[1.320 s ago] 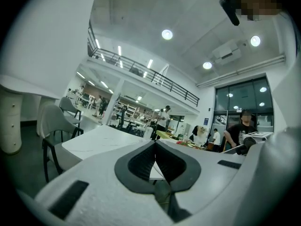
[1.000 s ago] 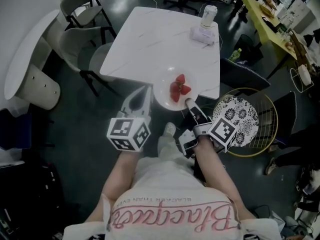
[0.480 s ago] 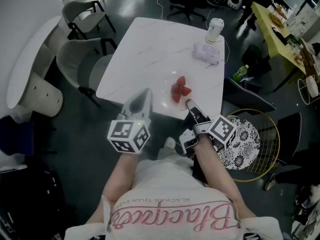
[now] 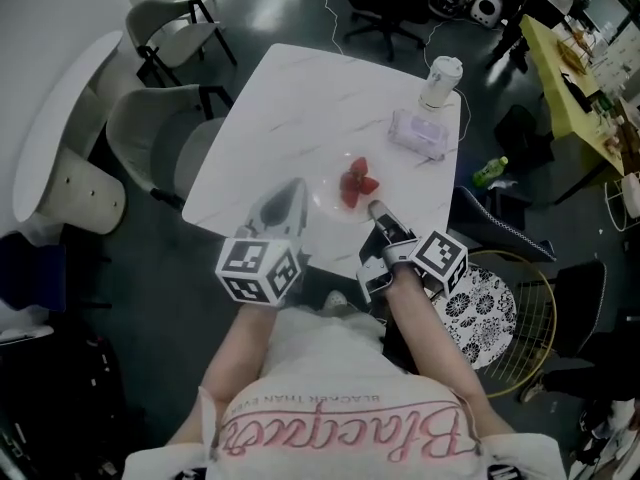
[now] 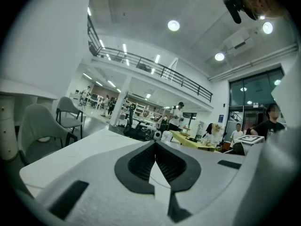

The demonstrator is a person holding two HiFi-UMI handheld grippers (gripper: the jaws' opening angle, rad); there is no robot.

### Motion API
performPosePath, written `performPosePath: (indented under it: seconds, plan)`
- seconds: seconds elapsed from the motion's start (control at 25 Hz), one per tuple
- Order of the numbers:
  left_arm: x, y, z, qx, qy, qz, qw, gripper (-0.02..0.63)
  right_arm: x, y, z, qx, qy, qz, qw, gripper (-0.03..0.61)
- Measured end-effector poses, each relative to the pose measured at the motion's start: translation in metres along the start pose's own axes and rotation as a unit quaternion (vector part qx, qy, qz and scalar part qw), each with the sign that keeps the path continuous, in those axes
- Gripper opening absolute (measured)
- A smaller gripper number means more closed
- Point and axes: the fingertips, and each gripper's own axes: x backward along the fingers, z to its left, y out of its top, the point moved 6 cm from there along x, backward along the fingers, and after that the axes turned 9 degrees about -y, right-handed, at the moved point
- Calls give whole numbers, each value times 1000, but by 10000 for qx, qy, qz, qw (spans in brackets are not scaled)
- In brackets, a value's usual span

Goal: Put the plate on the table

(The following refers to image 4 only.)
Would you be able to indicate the dark chair with stitched edge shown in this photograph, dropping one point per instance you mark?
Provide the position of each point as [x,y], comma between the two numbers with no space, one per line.
[500,228]

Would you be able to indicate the yellow-green table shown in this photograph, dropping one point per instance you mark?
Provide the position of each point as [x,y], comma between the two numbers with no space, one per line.
[560,83]

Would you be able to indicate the dark blue seat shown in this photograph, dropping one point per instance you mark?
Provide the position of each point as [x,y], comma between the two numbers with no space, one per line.
[30,273]

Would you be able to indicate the translucent round plate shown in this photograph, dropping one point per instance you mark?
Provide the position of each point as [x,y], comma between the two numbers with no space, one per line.
[327,198]

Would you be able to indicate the floral round seat cushion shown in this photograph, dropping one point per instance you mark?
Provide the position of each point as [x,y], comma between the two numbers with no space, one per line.
[475,318]

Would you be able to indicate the white lidded cup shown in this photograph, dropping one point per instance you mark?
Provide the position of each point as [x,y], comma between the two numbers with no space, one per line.
[440,83]

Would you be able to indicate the dark grey chair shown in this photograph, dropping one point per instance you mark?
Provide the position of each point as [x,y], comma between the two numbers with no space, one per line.
[580,308]

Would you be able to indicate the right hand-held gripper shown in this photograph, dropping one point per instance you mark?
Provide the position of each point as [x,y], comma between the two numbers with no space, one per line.
[440,260]

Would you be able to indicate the person's white printed clothing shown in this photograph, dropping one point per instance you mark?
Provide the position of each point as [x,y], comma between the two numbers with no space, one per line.
[340,393]

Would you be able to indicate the person's right forearm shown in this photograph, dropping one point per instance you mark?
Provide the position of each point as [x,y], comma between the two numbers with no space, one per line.
[430,338]

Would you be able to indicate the black stool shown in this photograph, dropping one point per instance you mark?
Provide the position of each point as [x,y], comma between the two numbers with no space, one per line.
[522,138]

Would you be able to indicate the person's white shoe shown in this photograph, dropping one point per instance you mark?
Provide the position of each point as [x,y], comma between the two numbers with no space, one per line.
[335,299]

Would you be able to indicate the red strawberry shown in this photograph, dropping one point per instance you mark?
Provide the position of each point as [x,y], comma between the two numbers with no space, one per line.
[359,166]
[348,190]
[370,185]

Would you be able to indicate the white marble table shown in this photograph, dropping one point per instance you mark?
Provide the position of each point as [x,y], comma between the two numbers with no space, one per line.
[300,108]

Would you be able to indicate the white round-window box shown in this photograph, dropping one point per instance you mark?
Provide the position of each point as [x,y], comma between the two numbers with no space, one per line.
[486,7]

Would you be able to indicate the pale purple wipes pack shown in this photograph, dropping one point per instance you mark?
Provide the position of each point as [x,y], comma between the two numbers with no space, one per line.
[417,133]

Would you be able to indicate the light grey chair black legs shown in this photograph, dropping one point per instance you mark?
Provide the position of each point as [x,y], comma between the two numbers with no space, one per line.
[170,43]
[145,133]

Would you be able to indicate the person's left forearm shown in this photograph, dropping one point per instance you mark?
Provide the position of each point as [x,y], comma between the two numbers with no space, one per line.
[240,348]

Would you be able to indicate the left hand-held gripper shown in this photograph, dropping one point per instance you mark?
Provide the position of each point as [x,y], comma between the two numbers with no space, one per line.
[250,268]

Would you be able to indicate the green drink bottle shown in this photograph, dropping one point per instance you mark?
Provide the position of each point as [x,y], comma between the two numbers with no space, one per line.
[490,170]

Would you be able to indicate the crumpled white paper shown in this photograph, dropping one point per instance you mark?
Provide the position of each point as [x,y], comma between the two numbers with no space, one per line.
[502,184]

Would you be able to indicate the black suitcase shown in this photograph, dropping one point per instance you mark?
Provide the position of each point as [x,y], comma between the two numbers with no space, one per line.
[60,408]

